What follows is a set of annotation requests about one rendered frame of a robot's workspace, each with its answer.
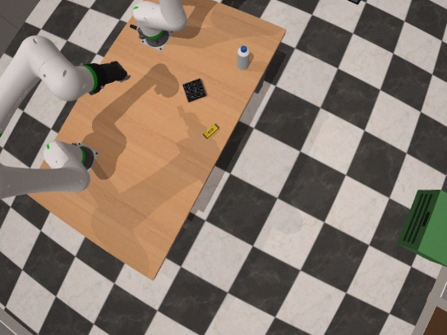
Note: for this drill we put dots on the yellow pocket level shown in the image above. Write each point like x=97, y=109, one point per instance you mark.
x=210, y=131

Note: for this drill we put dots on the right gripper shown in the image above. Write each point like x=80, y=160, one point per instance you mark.
x=113, y=74

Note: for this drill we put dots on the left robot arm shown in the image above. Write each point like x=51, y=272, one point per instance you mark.
x=155, y=21

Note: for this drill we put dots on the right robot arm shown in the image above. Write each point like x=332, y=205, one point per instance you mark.
x=39, y=59

